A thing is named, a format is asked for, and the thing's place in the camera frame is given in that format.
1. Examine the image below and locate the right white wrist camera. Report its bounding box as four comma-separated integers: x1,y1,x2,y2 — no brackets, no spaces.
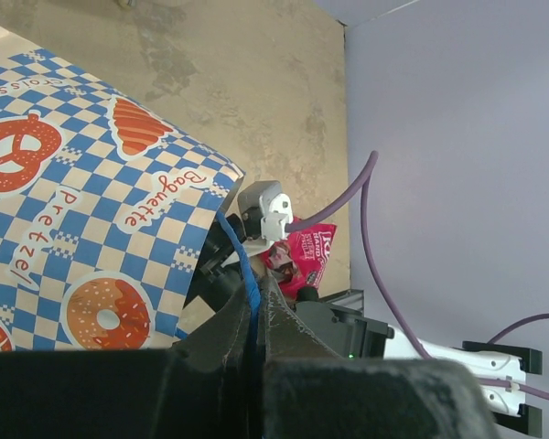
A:
237,180,294,242

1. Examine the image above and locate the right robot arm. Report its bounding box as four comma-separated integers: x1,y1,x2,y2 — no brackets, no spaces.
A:
182,222,543,437

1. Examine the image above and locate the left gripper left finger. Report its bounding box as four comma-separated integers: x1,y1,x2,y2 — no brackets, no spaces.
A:
0,291,251,438

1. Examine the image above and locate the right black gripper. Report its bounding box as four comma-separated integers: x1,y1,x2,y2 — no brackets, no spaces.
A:
182,218,243,316

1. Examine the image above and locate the red chips bag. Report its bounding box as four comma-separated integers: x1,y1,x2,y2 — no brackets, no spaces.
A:
260,223,337,300

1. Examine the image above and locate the blue checkered paper bag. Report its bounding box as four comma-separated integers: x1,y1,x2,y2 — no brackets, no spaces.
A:
0,48,243,352

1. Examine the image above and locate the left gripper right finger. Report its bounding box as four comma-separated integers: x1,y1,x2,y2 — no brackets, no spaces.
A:
259,277,499,438

